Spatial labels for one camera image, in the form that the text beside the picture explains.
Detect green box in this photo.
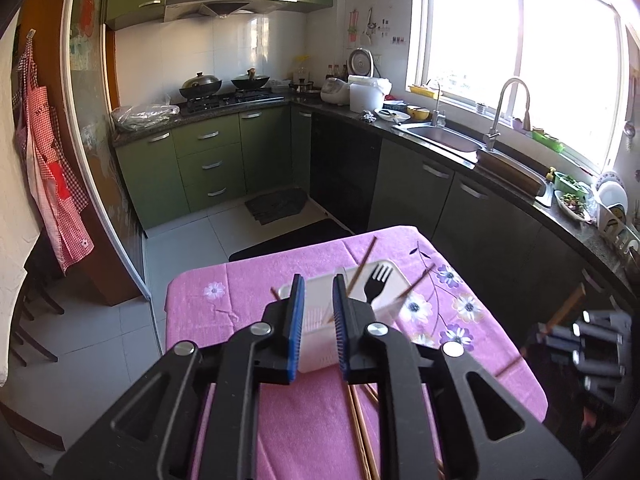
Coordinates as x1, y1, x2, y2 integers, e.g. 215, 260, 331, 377
531, 129, 566, 153

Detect white plastic bucket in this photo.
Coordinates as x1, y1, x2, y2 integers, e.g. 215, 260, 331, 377
348, 75, 392, 113

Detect black gas stove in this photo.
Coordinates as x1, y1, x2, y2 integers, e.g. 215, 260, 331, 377
185, 91, 283, 113

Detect small steel faucet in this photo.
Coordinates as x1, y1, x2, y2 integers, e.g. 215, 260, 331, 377
427, 80, 447, 128

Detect white plastic utensil holder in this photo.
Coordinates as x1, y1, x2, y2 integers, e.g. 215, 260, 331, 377
277, 259, 408, 375

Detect green vegetable container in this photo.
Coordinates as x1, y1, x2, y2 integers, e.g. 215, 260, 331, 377
554, 172, 591, 193

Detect black floor mat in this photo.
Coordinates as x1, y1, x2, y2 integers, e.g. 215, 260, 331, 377
228, 218, 357, 262

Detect wall hooks with small utensils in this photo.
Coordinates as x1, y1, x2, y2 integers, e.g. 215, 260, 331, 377
345, 7, 406, 46

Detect round silver appliance lid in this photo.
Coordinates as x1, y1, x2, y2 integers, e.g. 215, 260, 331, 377
347, 47, 376, 78

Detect black plastic fork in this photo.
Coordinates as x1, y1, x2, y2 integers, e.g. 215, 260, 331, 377
364, 264, 394, 307

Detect clear bag of vegetables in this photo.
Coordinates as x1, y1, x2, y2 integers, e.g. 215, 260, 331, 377
111, 104, 181, 133

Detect wooden cutting board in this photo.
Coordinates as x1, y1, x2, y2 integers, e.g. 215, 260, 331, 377
475, 150, 547, 196

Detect black wok with handle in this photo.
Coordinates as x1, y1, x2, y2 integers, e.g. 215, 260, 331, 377
230, 67, 271, 93

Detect red checked apron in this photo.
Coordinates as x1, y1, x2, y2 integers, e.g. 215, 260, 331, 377
12, 30, 96, 275

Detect green lower kitchen cabinets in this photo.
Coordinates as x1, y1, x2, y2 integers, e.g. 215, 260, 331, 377
114, 105, 313, 233

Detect dark lower kitchen cabinets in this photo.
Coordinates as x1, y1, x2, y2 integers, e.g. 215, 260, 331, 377
310, 112, 640, 341

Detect kitchen window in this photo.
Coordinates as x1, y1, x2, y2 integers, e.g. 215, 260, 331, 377
407, 0, 640, 176

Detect sliding glass door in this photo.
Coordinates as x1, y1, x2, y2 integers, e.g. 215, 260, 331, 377
60, 0, 151, 301

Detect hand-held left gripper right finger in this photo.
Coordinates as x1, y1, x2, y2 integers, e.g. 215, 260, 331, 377
331, 272, 583, 480

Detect set of wooden chopsticks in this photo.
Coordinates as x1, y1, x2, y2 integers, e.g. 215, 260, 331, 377
270, 235, 446, 480

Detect pink apron with red pocket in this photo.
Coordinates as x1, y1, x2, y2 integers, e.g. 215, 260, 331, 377
22, 82, 76, 241

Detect purple floral tablecloth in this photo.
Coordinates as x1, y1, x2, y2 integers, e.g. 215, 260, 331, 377
165, 226, 548, 480

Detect tall curved steel faucet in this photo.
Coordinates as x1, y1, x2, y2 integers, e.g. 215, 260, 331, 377
484, 77, 532, 151

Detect dark stone countertop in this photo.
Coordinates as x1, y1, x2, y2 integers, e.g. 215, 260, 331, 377
112, 90, 640, 301

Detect dark grey floor mat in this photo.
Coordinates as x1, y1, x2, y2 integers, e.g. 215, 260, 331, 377
244, 187, 310, 225

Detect dark wooden chair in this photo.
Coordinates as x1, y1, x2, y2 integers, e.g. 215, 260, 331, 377
10, 245, 66, 366

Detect dish rack with plates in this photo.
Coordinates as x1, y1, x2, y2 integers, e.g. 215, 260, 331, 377
592, 170, 640, 261

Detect plate with food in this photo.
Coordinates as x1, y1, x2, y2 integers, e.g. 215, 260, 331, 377
554, 190, 593, 222

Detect brown wooden chopstick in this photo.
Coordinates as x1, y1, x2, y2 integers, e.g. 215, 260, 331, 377
494, 282, 587, 380

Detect white rice cooker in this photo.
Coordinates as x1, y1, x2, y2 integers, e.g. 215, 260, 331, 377
320, 78, 351, 107

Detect stainless steel sink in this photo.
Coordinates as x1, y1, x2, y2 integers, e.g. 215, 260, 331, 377
391, 121, 553, 208

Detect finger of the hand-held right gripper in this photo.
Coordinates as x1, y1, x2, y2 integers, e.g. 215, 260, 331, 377
572, 350, 628, 405
535, 310, 632, 356

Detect black wok with lid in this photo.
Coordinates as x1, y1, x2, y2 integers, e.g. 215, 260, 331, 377
179, 72, 223, 101

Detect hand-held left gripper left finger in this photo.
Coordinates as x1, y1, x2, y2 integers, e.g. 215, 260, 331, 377
52, 274, 307, 480

